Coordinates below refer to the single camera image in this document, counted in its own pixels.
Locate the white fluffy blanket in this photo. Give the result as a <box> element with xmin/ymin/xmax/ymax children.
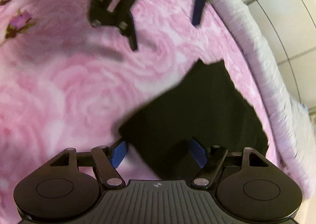
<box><xmin>212</xmin><ymin>0</ymin><xmax>315</xmax><ymax>199</ymax></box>

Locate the white wardrobe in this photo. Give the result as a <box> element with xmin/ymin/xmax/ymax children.
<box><xmin>242</xmin><ymin>0</ymin><xmax>315</xmax><ymax>112</ymax></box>

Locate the black garment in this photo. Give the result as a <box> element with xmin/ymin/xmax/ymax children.
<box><xmin>119</xmin><ymin>60</ymin><xmax>268</xmax><ymax>180</ymax></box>

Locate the pink floral blanket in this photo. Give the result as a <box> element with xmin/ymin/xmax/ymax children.
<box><xmin>1</xmin><ymin>0</ymin><xmax>278</xmax><ymax>223</ymax></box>

